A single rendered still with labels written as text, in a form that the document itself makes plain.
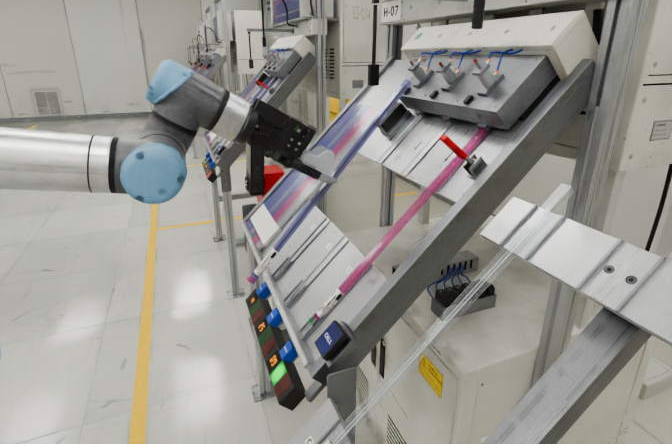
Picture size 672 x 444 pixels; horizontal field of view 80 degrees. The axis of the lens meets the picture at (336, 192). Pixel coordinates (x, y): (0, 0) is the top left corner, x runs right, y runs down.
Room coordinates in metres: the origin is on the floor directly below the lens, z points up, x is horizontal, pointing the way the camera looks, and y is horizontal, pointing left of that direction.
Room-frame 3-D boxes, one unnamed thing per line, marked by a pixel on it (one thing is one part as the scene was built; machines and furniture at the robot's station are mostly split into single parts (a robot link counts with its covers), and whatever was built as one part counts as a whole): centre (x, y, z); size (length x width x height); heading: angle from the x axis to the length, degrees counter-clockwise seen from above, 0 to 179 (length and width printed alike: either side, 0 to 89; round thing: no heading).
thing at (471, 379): (1.08, -0.42, 0.31); 0.70 x 0.65 x 0.62; 22
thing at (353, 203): (2.35, 0.28, 0.66); 1.01 x 0.73 x 1.31; 112
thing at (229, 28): (5.44, 1.34, 0.95); 1.36 x 0.82 x 1.90; 112
